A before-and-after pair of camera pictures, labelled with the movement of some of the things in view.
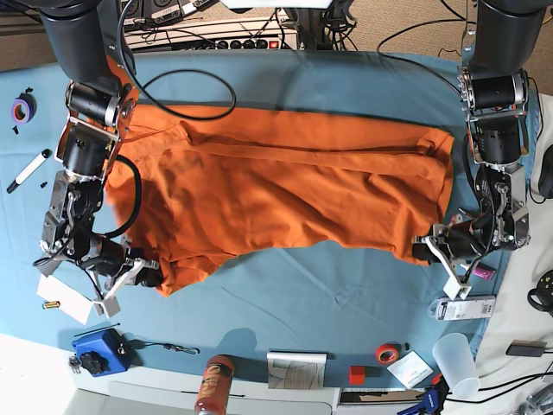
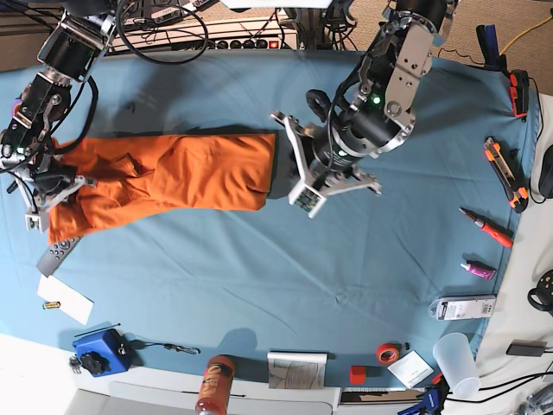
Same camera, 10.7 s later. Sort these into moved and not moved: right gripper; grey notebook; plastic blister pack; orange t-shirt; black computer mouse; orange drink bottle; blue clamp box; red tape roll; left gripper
Moved: right gripper; orange t-shirt; left gripper
Not moved: red tape roll; grey notebook; plastic blister pack; black computer mouse; blue clamp box; orange drink bottle
